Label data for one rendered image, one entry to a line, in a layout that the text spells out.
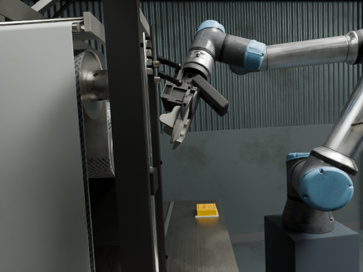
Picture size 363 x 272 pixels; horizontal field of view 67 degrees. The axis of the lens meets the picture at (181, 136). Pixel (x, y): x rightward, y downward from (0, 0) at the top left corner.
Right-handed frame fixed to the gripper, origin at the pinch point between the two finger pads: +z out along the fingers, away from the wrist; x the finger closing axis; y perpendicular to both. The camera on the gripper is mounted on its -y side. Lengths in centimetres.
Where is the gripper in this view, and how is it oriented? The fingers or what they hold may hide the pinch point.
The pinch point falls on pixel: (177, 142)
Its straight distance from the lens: 65.2
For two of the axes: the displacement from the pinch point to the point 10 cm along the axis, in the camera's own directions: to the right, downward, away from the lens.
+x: -1.0, -3.9, -9.1
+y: -9.4, -2.7, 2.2
